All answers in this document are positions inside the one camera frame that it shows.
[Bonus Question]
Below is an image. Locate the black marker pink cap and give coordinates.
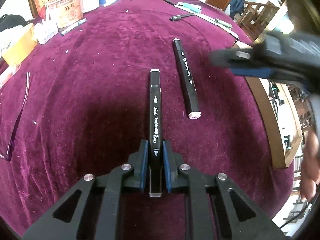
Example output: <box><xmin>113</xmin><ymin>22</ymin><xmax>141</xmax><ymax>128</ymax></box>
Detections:
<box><xmin>172</xmin><ymin>38</ymin><xmax>201</xmax><ymax>120</ymax></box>

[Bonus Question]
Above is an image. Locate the person right hand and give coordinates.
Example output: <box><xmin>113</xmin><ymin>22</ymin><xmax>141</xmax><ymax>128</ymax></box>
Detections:
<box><xmin>300</xmin><ymin>129</ymin><xmax>319</xmax><ymax>202</ymax></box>

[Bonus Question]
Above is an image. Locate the clear plastic case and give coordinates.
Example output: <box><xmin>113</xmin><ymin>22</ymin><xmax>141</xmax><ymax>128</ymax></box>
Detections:
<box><xmin>0</xmin><ymin>64</ymin><xmax>21</xmax><ymax>88</ymax></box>

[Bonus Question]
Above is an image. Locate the cardboard tray box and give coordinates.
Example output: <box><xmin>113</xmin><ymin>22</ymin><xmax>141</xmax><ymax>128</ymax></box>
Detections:
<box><xmin>232</xmin><ymin>40</ymin><xmax>303</xmax><ymax>169</ymax></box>

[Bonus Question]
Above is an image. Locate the blue white pen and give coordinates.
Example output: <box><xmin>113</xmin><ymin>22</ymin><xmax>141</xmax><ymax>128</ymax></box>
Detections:
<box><xmin>175</xmin><ymin>2</ymin><xmax>202</xmax><ymax>14</ymax></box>

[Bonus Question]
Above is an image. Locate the blue whiteboard marker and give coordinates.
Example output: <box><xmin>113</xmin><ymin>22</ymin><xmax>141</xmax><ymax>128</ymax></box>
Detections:
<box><xmin>61</xmin><ymin>18</ymin><xmax>87</xmax><ymax>36</ymax></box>

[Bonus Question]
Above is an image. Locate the black pen on table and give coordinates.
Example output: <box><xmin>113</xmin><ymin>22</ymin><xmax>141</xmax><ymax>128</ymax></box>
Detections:
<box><xmin>169</xmin><ymin>14</ymin><xmax>195</xmax><ymax>22</ymax></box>

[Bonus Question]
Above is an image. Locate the green pen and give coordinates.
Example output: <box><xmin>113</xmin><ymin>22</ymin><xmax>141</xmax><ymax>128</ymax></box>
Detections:
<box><xmin>215</xmin><ymin>18</ymin><xmax>233</xmax><ymax>29</ymax></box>

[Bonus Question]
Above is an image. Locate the white small carton box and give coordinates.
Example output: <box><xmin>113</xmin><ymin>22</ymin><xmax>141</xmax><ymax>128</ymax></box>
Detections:
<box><xmin>34</xmin><ymin>20</ymin><xmax>59</xmax><ymax>45</ymax></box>

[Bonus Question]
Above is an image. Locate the person in blue jacket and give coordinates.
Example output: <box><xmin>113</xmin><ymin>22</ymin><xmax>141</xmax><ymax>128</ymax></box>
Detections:
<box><xmin>229</xmin><ymin>0</ymin><xmax>245</xmax><ymax>19</ymax></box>

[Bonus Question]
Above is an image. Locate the brown packing tape roll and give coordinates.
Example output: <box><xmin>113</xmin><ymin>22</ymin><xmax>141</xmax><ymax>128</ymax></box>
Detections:
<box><xmin>1</xmin><ymin>23</ymin><xmax>37</xmax><ymax>65</ymax></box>

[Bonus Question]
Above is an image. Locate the black marker grey cap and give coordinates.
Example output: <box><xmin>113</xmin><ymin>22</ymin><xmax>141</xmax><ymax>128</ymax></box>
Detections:
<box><xmin>149</xmin><ymin>69</ymin><xmax>163</xmax><ymax>197</ymax></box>

